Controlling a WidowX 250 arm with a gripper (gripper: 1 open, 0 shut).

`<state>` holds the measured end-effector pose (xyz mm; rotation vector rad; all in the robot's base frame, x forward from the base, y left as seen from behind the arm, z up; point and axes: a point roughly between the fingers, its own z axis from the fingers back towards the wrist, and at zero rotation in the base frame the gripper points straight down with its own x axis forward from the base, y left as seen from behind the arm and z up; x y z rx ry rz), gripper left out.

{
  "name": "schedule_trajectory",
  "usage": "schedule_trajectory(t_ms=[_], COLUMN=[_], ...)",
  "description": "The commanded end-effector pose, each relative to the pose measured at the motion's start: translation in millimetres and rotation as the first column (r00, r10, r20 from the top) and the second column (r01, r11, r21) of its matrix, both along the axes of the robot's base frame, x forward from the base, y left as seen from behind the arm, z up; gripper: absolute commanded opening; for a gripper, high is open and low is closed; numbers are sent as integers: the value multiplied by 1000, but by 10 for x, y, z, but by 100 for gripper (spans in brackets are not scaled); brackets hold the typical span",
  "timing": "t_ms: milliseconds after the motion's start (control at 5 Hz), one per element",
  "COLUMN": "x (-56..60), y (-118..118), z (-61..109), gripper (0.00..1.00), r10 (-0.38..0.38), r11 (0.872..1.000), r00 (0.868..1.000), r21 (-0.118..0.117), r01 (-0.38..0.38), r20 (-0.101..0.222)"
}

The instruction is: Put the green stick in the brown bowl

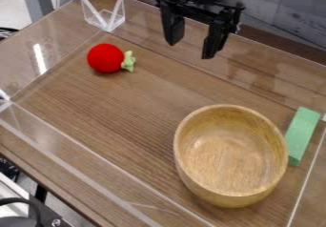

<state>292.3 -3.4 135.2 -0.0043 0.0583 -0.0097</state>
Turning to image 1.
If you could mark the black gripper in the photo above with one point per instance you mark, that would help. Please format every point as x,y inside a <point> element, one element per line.
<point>200,10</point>

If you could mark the green foam block stick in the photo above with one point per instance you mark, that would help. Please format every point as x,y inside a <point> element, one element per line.
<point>299,133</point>

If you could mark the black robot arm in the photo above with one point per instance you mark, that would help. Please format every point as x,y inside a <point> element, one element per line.
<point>220,14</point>

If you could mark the brown wooden bowl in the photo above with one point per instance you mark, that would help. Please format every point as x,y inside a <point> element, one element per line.
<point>230,155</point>

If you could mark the red plush strawberry toy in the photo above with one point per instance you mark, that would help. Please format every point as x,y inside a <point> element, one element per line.
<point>105,58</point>

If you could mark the clear acrylic corner bracket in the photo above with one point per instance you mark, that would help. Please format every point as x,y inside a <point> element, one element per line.
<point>104,19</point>

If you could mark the clear acrylic tray wall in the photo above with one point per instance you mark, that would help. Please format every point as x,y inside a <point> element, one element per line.
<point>91,133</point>

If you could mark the black camera stand base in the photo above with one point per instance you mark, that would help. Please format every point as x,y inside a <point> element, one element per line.
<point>31,214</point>

